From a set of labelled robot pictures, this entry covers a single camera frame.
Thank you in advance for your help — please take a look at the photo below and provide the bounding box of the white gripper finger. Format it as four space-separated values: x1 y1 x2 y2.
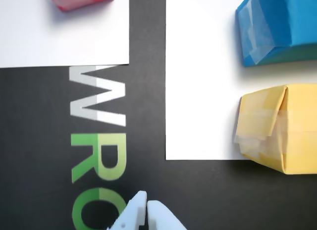
147 199 189 230
106 190 148 230

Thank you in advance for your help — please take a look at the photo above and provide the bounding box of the red paper box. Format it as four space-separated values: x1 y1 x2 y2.
44 0 115 12

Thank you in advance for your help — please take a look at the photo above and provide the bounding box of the yellow paper box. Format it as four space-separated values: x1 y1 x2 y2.
233 83 317 175

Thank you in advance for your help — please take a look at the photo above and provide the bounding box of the blue paper box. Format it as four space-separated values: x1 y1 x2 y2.
235 0 317 67

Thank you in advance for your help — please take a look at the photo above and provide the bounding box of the black mat with WRO print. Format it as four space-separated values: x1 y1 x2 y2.
0 0 317 230

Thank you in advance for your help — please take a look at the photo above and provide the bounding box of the white paper sheet marked HOME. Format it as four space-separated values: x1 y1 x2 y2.
165 0 317 161

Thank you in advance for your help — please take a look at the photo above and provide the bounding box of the white paper sheet marked 1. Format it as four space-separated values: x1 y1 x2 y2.
0 0 130 68

